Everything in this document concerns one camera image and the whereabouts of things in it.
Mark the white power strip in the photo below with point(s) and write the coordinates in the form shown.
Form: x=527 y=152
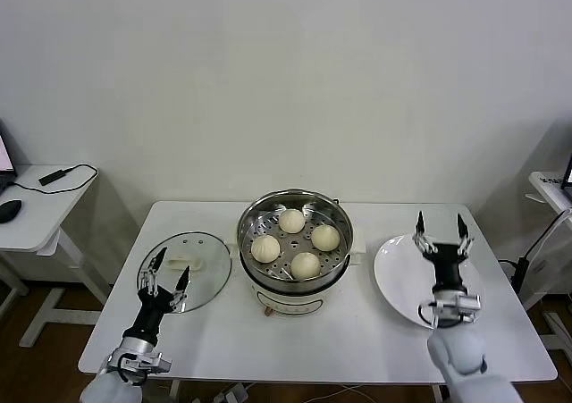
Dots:
x=234 y=394

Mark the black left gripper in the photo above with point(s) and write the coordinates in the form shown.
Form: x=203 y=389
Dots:
x=149 y=318

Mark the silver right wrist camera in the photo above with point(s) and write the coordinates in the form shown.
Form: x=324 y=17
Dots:
x=465 y=304

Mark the perforated steel steamer basket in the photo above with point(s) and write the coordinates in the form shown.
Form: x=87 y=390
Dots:
x=250 y=215

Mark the laptop beside black mouse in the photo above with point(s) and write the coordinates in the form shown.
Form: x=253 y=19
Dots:
x=3 y=153

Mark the white electric cooker pot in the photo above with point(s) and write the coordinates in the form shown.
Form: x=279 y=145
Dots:
x=290 y=302

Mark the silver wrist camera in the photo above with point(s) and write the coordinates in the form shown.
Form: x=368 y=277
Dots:
x=156 y=365
x=465 y=304

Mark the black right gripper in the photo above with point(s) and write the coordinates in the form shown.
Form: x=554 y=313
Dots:
x=447 y=260

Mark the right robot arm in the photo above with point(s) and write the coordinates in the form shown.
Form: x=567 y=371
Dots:
x=460 y=349

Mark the white side desk with label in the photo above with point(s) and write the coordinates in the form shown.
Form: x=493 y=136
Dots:
x=543 y=184

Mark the black computer mouse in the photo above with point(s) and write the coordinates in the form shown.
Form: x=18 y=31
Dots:
x=9 y=210

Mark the white steamed baozi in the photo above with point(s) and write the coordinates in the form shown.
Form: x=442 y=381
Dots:
x=265 y=248
x=291 y=220
x=306 y=264
x=325 y=237

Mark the laptop on labelled desk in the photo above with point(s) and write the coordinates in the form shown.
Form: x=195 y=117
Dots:
x=569 y=175

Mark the white side desk with mouse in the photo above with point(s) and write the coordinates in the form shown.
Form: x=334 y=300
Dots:
x=40 y=215

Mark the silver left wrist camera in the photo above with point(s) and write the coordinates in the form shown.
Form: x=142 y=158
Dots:
x=156 y=365

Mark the white round plate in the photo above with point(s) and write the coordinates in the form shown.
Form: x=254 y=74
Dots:
x=393 y=278

